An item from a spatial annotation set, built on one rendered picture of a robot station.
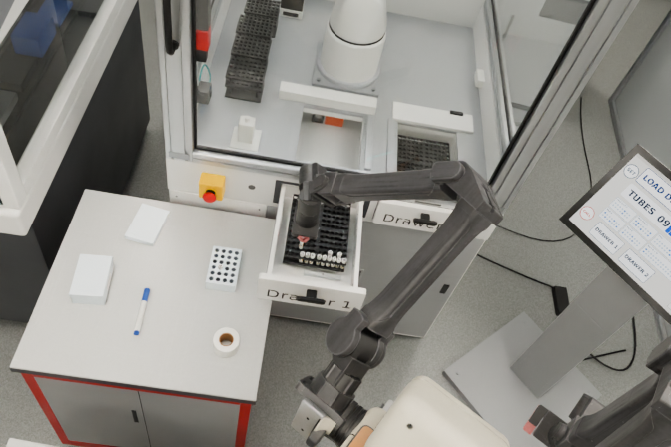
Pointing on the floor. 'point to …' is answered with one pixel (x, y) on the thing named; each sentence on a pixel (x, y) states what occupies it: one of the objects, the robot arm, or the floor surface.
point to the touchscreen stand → (542, 359)
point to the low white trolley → (224, 223)
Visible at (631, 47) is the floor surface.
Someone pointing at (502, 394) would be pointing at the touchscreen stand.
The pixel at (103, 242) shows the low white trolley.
